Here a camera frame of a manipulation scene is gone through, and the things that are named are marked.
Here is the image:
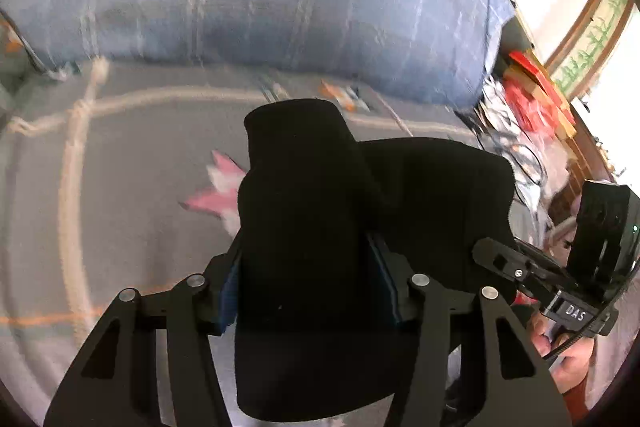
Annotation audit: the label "wooden nightstand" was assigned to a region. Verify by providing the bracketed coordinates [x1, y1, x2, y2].
[550, 107, 622, 228]

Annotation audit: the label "black pants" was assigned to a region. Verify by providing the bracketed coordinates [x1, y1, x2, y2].
[234, 98, 519, 423]

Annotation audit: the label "white plastic wrapper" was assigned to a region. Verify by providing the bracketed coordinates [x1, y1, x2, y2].
[481, 74, 516, 122]

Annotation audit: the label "dark flat object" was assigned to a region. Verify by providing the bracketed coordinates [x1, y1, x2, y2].
[492, 0, 532, 54]

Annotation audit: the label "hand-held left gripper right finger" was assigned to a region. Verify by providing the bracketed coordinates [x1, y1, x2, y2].
[367, 232, 573, 427]

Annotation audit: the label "grey printed quilt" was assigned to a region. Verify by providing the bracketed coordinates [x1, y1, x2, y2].
[0, 9, 32, 82]

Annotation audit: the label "person's right hand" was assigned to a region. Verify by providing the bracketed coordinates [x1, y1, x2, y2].
[530, 313, 596, 394]

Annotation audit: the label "red cardboard box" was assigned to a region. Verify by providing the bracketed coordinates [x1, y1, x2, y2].
[506, 49, 577, 138]

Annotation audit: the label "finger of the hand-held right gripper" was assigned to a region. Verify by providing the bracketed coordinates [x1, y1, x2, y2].
[472, 237, 577, 306]

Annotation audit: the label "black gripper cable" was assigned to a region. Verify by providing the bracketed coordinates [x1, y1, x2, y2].
[544, 331, 603, 364]

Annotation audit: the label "red plastic bag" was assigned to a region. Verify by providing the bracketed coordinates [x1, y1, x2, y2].
[504, 82, 557, 138]

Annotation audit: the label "grey printed bed sheet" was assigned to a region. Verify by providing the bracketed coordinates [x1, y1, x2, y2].
[0, 52, 640, 427]

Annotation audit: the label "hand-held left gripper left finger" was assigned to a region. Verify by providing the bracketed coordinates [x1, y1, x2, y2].
[44, 232, 247, 427]

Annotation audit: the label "tangled black cable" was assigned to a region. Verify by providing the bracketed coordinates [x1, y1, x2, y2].
[470, 107, 551, 208]

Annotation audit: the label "wooden framed picture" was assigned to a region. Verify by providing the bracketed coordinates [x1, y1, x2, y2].
[542, 0, 637, 100]

